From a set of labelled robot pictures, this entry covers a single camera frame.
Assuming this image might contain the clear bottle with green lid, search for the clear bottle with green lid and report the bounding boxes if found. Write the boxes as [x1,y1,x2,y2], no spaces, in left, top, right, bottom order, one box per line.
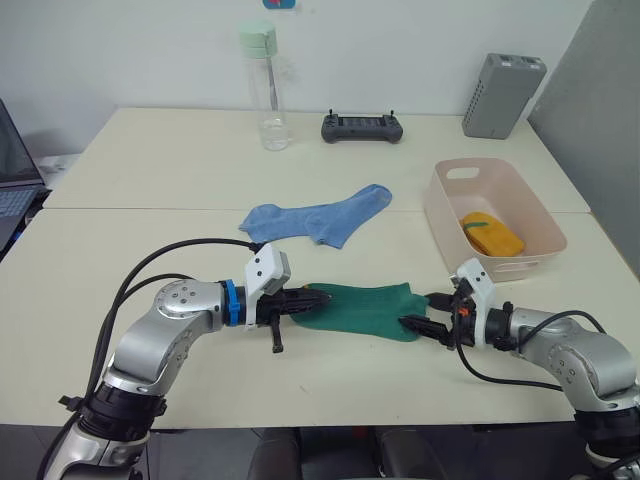
[238,19,292,152]

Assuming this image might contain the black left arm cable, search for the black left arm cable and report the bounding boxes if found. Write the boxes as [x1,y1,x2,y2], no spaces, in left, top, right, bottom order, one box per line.
[84,238,262,401]
[99,272,197,361]

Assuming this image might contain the light blue sock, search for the light blue sock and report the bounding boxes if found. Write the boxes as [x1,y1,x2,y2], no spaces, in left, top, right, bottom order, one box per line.
[238,183,394,242]
[299,185,394,250]

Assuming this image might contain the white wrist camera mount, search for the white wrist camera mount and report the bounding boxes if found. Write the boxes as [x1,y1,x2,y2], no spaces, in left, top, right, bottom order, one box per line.
[456,257,497,347]
[243,242,292,332]

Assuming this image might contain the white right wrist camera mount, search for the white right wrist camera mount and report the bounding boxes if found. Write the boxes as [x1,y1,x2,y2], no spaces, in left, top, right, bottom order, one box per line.
[456,257,497,347]

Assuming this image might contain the white power strip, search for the white power strip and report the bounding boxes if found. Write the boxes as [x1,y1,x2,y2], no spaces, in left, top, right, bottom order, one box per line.
[37,153,82,176]

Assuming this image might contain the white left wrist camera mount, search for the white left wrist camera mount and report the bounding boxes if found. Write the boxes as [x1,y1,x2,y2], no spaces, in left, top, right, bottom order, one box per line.
[243,242,292,332]

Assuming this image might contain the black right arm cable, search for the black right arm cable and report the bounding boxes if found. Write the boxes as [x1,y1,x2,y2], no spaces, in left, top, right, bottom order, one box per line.
[519,310,609,349]
[453,344,569,392]

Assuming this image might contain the grey partition panel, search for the grey partition panel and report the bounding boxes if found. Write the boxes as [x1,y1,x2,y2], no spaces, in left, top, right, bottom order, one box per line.
[527,0,640,281]

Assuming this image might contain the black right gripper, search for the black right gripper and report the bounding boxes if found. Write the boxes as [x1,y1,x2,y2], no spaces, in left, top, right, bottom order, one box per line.
[398,278,476,352]

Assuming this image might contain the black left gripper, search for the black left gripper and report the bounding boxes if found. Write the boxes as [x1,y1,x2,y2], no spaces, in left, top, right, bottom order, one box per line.
[255,288,335,355]

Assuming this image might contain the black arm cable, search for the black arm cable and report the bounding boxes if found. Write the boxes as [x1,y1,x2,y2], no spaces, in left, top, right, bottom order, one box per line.
[453,344,569,392]
[519,310,609,349]
[99,272,197,361]
[84,238,262,401]

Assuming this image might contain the dark laptop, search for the dark laptop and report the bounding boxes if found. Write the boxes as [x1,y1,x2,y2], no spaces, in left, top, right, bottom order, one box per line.
[0,98,53,254]

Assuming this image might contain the grey rectangular box device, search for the grey rectangular box device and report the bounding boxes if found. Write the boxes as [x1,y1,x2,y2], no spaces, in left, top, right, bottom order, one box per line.
[461,52,548,140]

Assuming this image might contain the dark grey handheld controller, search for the dark grey handheld controller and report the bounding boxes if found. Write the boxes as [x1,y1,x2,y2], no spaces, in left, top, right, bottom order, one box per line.
[320,108,405,145]

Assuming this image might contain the pale pink plastic bin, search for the pale pink plastic bin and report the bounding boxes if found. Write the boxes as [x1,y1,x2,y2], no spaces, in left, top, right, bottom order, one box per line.
[423,157,569,284]

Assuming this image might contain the yellow sock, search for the yellow sock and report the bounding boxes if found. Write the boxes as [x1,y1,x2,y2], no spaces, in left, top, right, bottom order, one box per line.
[460,211,504,234]
[464,219,527,258]

